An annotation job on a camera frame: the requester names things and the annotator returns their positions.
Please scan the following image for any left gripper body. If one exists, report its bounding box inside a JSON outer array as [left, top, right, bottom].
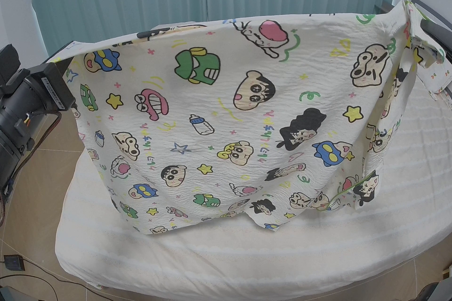
[[0, 63, 75, 166]]

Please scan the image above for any white printed pyjama top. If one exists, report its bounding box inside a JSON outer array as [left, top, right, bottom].
[[49, 0, 447, 236]]

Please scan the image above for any bed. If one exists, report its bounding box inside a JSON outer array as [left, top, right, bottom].
[[55, 10, 452, 293]]

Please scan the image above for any white printed pillow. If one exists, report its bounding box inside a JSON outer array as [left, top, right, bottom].
[[418, 58, 452, 101]]

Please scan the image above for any black cable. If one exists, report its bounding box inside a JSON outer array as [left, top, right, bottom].
[[0, 255, 59, 301]]

